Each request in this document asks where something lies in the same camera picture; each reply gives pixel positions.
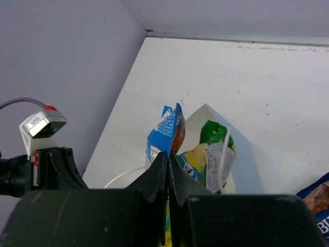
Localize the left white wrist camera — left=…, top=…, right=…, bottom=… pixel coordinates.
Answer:
left=19, top=106, right=67, bottom=158

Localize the light blue paper bag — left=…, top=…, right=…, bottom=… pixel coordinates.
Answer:
left=103, top=103, right=265, bottom=195

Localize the aluminium mounting rail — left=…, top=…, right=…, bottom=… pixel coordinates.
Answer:
left=146, top=29, right=328, bottom=47

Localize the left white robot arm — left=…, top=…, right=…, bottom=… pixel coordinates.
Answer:
left=1, top=147, right=88, bottom=198

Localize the blue snack packet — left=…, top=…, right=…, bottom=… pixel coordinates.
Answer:
left=146, top=103, right=186, bottom=164
left=296, top=173, right=329, bottom=246

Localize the green yellow snack packet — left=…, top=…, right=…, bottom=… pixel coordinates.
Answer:
left=164, top=119, right=236, bottom=247

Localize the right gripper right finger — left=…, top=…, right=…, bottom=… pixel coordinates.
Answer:
left=168, top=153, right=211, bottom=246

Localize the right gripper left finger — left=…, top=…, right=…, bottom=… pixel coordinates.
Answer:
left=128, top=152, right=168, bottom=246

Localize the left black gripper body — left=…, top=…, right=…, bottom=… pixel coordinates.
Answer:
left=28, top=147, right=87, bottom=191

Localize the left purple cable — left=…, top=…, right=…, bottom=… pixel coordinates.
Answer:
left=0, top=97, right=47, bottom=111

